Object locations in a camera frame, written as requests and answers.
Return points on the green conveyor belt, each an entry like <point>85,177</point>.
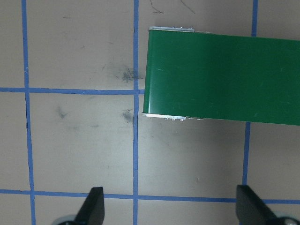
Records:
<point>211,76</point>

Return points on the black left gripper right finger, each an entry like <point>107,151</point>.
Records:
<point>251,210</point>

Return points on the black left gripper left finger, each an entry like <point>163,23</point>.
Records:
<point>91,211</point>

